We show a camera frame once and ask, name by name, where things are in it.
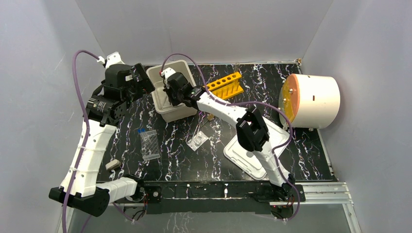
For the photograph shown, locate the bristle test tube brush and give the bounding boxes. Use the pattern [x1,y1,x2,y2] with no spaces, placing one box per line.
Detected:
[207,114,215,121]

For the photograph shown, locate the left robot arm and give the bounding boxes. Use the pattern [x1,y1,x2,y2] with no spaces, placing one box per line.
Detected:
[49,63,155,216]

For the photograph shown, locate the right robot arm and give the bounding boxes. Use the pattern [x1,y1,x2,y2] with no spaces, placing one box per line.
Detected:
[159,69,295,201]

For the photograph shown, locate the white plastic bin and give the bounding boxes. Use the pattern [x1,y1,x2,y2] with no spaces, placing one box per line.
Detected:
[146,60,198,123]

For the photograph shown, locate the white plastic packet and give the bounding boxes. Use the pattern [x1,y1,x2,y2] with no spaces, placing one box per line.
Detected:
[187,131,209,151]

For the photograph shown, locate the yellow test tube rack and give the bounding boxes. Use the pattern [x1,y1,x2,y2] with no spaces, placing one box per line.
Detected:
[206,72,244,100]

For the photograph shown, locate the metal crucible tongs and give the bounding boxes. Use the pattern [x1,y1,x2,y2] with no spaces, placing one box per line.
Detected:
[186,114,209,146]

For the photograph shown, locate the clear acrylic tube rack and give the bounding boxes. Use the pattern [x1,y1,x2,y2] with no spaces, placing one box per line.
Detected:
[139,130,161,161]

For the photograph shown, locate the white bin lid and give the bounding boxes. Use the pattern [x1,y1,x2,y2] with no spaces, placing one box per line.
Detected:
[223,120,292,181]

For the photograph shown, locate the white cylindrical centrifuge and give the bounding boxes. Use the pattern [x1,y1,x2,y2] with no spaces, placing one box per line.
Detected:
[278,74,341,129]

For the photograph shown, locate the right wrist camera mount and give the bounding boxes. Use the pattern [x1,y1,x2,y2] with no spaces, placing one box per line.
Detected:
[159,67,176,80]

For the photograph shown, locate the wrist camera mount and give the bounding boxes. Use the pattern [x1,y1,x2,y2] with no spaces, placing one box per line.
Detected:
[97,52,125,69]
[159,67,176,80]

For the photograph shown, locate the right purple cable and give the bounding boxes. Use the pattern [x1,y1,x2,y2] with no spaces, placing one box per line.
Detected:
[160,53,302,222]

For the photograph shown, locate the purple cable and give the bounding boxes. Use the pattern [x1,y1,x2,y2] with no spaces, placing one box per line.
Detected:
[160,53,302,222]
[61,50,105,233]

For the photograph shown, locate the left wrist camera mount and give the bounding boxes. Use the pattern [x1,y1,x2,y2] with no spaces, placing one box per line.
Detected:
[97,52,125,69]

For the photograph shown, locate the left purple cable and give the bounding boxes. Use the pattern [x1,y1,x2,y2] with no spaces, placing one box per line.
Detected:
[61,50,105,233]

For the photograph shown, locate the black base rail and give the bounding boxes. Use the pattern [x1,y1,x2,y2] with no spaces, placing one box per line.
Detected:
[96,181,323,216]

